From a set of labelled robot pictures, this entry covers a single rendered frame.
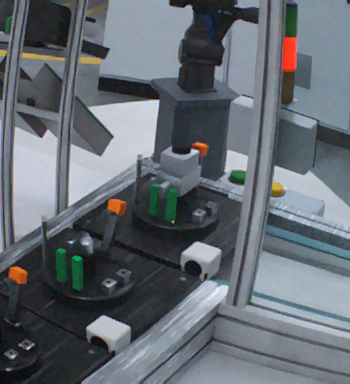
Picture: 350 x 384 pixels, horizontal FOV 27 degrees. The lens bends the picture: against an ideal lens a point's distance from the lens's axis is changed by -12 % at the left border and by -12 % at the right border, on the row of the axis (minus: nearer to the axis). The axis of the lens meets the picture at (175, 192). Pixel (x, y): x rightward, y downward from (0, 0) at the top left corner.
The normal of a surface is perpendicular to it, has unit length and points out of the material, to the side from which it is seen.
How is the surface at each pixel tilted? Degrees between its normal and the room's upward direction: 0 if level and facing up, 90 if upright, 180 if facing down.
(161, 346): 0
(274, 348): 90
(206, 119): 90
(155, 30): 90
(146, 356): 0
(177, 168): 90
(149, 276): 0
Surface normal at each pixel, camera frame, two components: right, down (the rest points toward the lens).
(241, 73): -0.36, 0.39
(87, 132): 0.77, 0.34
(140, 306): 0.08, -0.89
